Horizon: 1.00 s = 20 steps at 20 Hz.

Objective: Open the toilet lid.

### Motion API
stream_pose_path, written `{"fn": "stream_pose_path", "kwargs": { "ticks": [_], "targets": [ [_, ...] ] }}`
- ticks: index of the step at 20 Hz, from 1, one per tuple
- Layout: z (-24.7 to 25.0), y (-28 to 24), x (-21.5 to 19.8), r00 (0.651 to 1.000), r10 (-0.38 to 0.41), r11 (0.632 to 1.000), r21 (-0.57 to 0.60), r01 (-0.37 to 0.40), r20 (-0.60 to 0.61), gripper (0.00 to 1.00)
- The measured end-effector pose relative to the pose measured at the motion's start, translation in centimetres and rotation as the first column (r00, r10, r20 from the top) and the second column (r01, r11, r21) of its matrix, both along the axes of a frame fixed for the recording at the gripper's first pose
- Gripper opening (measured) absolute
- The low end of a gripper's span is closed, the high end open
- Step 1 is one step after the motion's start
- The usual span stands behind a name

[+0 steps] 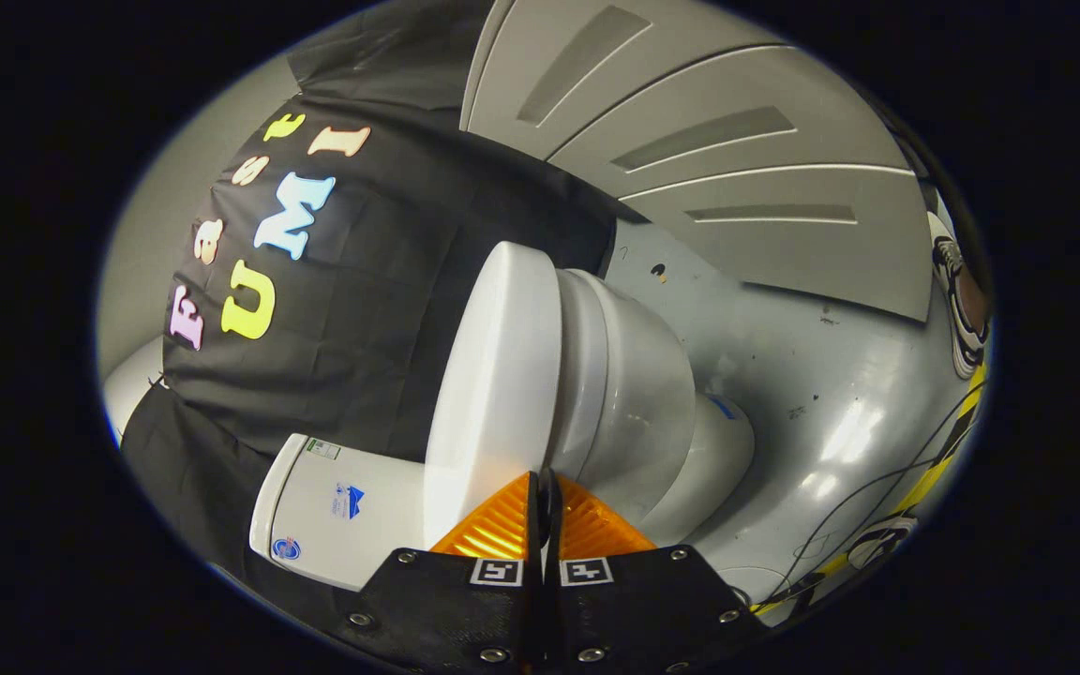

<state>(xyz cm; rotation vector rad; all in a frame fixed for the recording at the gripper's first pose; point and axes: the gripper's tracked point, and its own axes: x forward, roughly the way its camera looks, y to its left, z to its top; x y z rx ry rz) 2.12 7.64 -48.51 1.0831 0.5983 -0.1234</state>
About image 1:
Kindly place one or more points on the white toilet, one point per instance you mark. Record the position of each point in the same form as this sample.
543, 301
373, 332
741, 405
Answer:
634, 375

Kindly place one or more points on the black backdrop cloth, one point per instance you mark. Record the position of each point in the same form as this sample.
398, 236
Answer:
381, 281

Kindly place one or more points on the yellow black floor tape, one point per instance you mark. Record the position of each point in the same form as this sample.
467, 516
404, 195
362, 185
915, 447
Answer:
934, 473

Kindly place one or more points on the white toilet lid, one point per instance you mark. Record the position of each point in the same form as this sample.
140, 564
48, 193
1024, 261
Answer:
493, 375

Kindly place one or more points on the grey drawer cabinet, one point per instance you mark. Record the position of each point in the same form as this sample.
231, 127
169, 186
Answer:
737, 94

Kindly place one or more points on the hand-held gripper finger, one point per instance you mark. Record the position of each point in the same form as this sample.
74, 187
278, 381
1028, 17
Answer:
554, 609
533, 609

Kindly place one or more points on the person's shoe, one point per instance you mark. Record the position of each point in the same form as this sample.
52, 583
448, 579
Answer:
957, 281
880, 542

